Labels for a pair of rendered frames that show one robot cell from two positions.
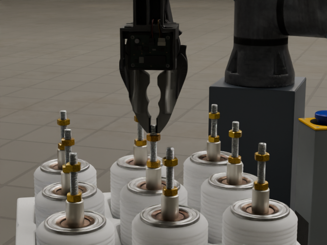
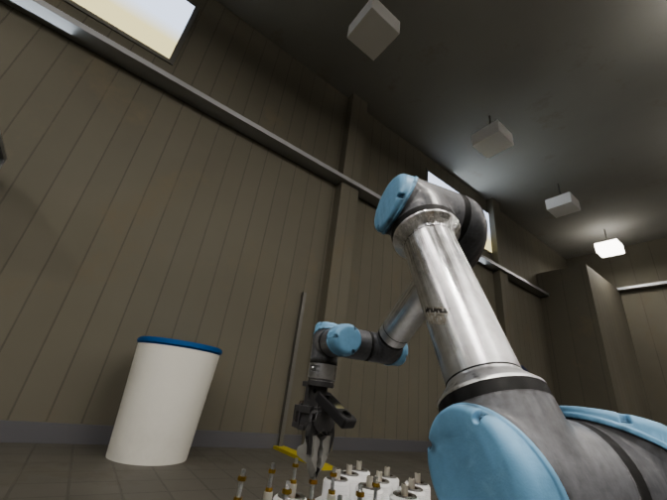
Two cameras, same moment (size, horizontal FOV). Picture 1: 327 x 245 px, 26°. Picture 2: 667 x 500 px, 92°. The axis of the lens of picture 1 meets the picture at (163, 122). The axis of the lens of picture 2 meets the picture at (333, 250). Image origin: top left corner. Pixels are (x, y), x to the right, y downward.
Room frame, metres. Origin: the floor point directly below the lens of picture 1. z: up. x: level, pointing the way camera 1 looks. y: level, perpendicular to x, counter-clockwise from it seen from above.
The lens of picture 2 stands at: (1.50, -0.72, 0.51)
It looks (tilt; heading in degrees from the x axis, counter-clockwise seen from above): 24 degrees up; 128
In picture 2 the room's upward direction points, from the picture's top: 7 degrees clockwise
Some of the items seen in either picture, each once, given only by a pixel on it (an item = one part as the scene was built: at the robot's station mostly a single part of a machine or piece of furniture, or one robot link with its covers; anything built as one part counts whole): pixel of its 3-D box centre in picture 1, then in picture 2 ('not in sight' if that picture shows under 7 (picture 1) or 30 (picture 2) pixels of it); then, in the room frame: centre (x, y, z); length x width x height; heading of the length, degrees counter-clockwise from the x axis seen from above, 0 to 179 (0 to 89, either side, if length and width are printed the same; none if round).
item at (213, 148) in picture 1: (213, 150); not in sight; (1.09, -0.08, 0.26); 0.02 x 0.02 x 0.03
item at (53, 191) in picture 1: (69, 191); not in sight; (0.93, 0.13, 0.25); 0.08 x 0.08 x 0.01
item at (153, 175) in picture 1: (153, 177); not in sight; (0.95, 0.01, 0.26); 0.02 x 0.02 x 0.03
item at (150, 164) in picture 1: (153, 163); not in sight; (0.95, 0.01, 0.29); 0.02 x 0.02 x 0.01; 69
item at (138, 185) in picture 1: (153, 186); not in sight; (0.95, 0.01, 0.25); 0.08 x 0.08 x 0.01
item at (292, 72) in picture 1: (260, 59); not in sight; (1.52, -0.21, 0.35); 0.15 x 0.15 x 0.10
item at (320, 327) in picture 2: not in sight; (326, 343); (0.94, 0.01, 0.64); 0.09 x 0.08 x 0.11; 147
